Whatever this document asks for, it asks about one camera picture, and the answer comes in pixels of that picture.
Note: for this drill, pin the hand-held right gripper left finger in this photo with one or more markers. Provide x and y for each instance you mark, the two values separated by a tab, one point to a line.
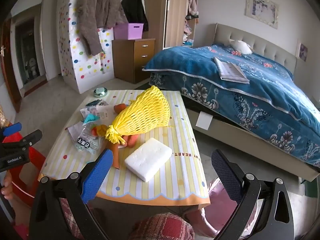
97	177

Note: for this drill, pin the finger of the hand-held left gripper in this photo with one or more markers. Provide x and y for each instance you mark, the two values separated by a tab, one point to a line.
12	128
28	137

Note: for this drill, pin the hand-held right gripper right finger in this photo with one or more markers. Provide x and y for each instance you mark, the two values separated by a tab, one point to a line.
226	175

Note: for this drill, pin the clear printed plastic bag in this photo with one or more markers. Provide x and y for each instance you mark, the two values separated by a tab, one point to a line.
86	142

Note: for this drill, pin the grey paper wrapper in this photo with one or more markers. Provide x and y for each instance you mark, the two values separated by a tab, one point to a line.
75	130

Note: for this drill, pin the white foam block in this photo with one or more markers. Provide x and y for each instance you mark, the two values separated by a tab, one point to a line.
147	158

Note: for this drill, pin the teal snack packet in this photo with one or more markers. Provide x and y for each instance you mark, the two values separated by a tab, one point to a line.
90	118

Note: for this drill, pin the white paper receipt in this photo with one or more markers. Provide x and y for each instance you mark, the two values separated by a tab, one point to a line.
103	111

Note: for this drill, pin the dark small packet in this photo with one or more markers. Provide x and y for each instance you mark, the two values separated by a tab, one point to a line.
96	103

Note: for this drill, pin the yellow foam fruit net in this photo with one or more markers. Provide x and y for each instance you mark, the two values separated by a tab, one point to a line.
142	112

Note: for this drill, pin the person's left hand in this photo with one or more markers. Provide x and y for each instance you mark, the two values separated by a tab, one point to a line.
6	185

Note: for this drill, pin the brown wooden door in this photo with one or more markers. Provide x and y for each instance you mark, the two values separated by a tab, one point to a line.
10	80

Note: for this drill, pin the white paper sheet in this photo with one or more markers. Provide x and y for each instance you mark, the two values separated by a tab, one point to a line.
203	121

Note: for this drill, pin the blue floral blanket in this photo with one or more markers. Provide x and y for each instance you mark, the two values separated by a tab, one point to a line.
250	97

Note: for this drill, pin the person's plaid pants leg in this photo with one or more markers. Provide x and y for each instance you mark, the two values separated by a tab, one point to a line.
162	227

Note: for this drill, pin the green round tin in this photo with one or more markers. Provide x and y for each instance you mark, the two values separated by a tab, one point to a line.
100	92

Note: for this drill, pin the folded grey cloth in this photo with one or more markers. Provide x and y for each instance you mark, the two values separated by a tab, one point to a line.
231	71

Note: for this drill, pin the wooden drawer nightstand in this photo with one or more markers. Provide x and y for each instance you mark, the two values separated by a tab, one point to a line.
135	60

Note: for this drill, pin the beige upholstered bed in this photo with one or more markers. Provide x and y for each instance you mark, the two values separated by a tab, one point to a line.
250	36

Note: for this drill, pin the brown padded coat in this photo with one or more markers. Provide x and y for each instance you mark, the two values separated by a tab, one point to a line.
97	10

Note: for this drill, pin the purple plastic basket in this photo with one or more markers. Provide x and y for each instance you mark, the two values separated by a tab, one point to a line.
130	31

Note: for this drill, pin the black coat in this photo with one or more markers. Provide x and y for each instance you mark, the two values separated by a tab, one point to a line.
135	7

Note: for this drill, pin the wooden wardrobe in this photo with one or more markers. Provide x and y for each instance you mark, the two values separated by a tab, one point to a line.
172	12

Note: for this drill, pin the pink hanging garment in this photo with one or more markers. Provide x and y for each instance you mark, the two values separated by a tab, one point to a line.
192	2

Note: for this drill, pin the small wall picture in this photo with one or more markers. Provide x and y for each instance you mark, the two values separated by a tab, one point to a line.
302	50

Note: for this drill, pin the large framed wall picture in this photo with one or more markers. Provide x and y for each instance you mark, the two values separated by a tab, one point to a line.
262	10

